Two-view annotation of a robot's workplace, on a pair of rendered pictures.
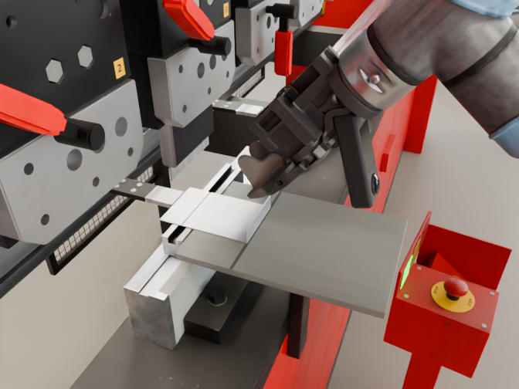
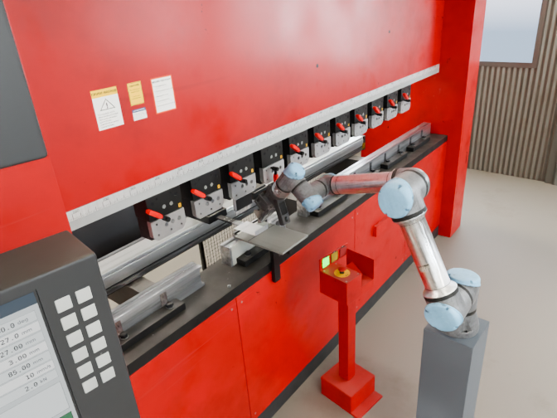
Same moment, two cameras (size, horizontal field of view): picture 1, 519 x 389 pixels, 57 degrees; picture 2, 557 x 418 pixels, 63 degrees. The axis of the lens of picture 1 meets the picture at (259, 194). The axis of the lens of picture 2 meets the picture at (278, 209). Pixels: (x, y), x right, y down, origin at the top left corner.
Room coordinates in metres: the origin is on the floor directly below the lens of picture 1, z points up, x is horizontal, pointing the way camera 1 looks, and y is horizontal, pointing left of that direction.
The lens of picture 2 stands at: (-1.13, -0.62, 1.93)
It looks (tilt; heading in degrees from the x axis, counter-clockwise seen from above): 25 degrees down; 18
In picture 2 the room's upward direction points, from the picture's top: 4 degrees counter-clockwise
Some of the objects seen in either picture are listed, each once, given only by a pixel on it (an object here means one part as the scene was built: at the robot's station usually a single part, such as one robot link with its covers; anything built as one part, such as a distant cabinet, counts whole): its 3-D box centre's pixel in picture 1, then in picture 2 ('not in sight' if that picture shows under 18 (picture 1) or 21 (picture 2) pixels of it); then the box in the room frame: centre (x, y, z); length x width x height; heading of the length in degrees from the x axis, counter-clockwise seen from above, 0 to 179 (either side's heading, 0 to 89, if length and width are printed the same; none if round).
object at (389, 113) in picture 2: not in sight; (386, 104); (1.82, -0.43, 1.26); 0.15 x 0.09 x 0.17; 158
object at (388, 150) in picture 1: (388, 152); (380, 226); (1.43, -0.44, 0.59); 0.15 x 0.02 x 0.07; 158
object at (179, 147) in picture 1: (188, 128); (242, 201); (0.54, 0.09, 1.13); 0.10 x 0.02 x 0.10; 158
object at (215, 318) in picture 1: (245, 261); (263, 248); (0.56, 0.02, 0.89); 0.30 x 0.05 x 0.03; 158
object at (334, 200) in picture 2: not in sight; (329, 203); (1.08, -0.19, 0.89); 0.30 x 0.05 x 0.03; 158
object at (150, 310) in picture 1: (215, 230); (254, 237); (0.59, 0.07, 0.92); 0.39 x 0.06 x 0.10; 158
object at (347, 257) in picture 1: (296, 238); (271, 236); (0.49, -0.05, 1.00); 0.26 x 0.18 x 0.01; 68
